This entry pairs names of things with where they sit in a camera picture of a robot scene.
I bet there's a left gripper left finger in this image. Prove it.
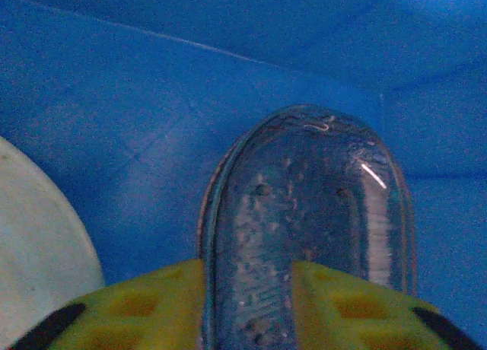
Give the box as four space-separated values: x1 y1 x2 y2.
11 256 208 350

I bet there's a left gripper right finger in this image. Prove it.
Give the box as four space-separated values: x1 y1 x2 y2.
291 260 484 350

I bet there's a clear glass plate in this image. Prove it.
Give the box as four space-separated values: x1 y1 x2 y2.
196 103 418 350

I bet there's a blue patterned white plate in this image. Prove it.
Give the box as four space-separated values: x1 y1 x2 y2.
0 135 107 350

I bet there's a blue plastic bin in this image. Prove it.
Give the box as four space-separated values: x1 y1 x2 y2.
0 0 487 350

